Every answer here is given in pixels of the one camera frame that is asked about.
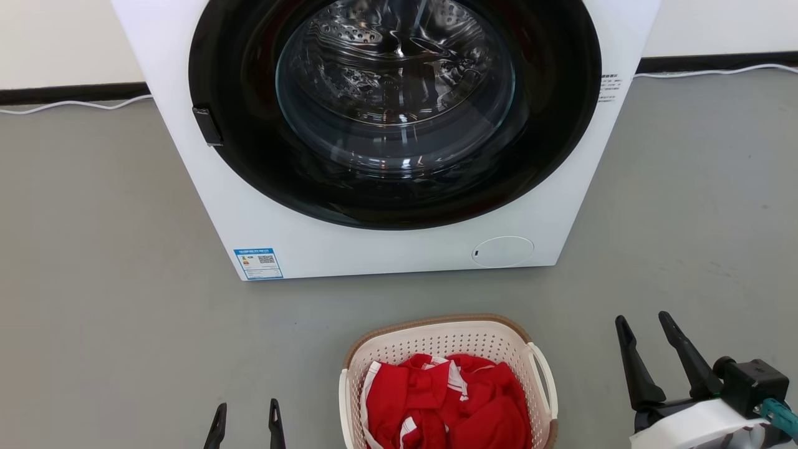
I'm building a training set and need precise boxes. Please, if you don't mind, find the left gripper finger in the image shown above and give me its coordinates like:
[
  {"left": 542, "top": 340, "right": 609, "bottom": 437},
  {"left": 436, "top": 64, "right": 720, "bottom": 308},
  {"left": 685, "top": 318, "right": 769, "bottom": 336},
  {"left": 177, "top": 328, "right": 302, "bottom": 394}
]
[
  {"left": 203, "top": 403, "right": 228, "bottom": 449},
  {"left": 268, "top": 398, "right": 287, "bottom": 449}
]

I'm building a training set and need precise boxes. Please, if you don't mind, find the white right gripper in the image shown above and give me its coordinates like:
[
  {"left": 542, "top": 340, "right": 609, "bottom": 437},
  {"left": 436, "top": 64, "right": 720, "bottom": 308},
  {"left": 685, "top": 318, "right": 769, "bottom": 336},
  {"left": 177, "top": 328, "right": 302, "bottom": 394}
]
[{"left": 615, "top": 311, "right": 798, "bottom": 449}]

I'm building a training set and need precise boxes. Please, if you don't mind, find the cream perforated laundry basket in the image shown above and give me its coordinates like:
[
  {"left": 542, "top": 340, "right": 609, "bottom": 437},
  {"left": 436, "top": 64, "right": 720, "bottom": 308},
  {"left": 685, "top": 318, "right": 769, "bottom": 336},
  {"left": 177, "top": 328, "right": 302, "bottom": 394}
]
[{"left": 339, "top": 314, "right": 559, "bottom": 449}]

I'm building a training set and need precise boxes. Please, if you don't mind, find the red and white clothing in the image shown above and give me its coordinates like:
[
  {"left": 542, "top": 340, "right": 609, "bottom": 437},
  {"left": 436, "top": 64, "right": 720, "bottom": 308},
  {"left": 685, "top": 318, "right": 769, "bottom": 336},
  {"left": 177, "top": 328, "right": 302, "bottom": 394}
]
[{"left": 362, "top": 353, "right": 532, "bottom": 449}]

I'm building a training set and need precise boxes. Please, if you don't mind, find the blue energy label sticker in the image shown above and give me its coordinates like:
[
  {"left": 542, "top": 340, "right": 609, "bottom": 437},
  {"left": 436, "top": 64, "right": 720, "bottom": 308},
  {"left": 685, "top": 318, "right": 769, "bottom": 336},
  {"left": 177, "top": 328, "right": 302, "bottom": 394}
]
[{"left": 234, "top": 248, "right": 284, "bottom": 281}]

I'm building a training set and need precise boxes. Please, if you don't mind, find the round white filter cover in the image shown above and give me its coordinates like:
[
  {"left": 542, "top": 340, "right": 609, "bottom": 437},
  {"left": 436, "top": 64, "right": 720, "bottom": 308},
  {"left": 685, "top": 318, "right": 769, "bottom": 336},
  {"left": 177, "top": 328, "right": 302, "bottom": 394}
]
[{"left": 471, "top": 236, "right": 535, "bottom": 269}]

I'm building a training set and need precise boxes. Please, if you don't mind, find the white front-load washing machine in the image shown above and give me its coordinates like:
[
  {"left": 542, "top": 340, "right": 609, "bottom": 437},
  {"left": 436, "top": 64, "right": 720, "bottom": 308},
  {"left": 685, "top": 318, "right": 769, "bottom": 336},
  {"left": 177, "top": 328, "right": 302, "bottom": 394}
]
[{"left": 111, "top": 0, "right": 663, "bottom": 281}]

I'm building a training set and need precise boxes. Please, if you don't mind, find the black round glass washer door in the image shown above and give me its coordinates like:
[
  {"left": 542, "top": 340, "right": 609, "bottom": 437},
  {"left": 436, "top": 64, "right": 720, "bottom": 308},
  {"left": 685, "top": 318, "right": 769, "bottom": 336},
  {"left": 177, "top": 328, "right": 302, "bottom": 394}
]
[{"left": 188, "top": 0, "right": 603, "bottom": 231}]

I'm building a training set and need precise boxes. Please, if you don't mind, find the small printed text label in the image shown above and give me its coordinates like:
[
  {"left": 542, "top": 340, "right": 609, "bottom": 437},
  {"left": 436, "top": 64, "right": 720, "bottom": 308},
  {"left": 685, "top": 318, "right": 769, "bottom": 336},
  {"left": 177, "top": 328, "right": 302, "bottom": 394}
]
[{"left": 598, "top": 73, "right": 623, "bottom": 104}]

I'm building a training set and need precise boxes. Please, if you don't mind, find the white floor cable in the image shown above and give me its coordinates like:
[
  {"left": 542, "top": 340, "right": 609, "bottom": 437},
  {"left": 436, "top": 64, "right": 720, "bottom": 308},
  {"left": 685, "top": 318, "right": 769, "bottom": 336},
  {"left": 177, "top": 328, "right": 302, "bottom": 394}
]
[
  {"left": 634, "top": 64, "right": 798, "bottom": 79},
  {"left": 0, "top": 95, "right": 153, "bottom": 115}
]

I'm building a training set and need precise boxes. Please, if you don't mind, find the black washer door handle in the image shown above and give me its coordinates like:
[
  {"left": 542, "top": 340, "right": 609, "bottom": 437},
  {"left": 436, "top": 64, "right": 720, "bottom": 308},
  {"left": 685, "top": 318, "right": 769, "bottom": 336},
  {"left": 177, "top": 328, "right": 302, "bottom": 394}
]
[{"left": 192, "top": 106, "right": 224, "bottom": 147}]

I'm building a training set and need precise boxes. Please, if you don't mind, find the black wall baseboard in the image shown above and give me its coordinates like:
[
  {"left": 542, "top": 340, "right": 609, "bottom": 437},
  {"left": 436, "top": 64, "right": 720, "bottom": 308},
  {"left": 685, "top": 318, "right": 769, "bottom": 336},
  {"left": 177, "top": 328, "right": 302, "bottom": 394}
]
[
  {"left": 0, "top": 82, "right": 151, "bottom": 106},
  {"left": 637, "top": 51, "right": 798, "bottom": 75}
]

